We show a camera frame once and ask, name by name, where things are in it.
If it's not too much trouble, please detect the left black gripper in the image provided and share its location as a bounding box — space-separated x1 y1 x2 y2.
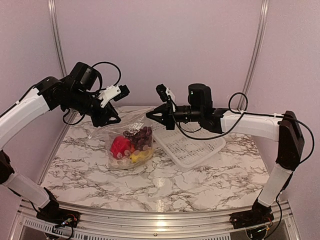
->
67 87 121 128

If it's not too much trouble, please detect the white plastic basket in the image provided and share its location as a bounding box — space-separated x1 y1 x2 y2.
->
151 121 226 171

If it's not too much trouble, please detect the right aluminium frame post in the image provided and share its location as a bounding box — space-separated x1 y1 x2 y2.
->
242 0 270 96

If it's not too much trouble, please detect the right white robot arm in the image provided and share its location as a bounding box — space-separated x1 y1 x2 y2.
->
146 101 305 229

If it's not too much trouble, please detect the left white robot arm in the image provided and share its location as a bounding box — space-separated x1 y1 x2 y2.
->
0 76 127 223

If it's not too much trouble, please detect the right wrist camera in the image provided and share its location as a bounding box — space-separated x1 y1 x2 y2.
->
155 84 175 102

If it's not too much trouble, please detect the left aluminium frame post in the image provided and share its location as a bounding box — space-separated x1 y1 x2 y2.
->
47 0 67 77

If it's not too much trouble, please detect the fake purple grapes bunch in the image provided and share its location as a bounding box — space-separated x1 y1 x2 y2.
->
122 126 153 151

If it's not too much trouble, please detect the front aluminium frame rail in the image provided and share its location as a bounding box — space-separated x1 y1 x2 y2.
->
7 197 301 240

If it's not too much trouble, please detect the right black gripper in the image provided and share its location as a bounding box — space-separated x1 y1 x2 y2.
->
146 101 203 130

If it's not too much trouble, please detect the clear zip top bag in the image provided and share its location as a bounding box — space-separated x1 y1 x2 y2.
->
88 107 154 170

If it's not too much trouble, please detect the fake red pepper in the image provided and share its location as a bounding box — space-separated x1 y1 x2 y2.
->
110 135 131 160

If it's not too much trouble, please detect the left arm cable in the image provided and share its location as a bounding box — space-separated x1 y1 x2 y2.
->
91 61 122 91

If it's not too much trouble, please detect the aluminium frame post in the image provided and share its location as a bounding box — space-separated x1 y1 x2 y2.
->
47 0 67 77
242 0 270 96

